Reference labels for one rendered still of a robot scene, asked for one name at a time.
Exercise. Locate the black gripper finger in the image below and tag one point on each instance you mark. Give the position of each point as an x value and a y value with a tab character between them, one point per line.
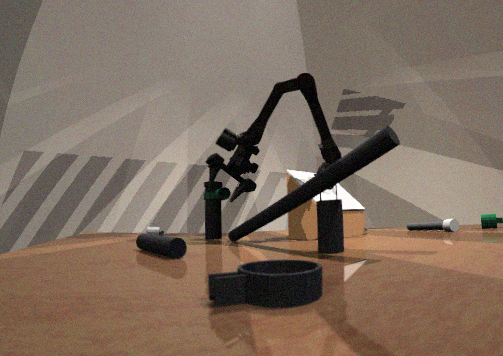
239	190
213	170

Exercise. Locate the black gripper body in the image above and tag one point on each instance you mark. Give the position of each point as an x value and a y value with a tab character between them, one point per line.
233	170

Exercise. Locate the green cup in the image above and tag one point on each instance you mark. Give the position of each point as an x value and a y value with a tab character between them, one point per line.
219	194

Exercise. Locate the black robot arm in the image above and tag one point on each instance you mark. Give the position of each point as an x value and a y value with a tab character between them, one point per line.
246	141

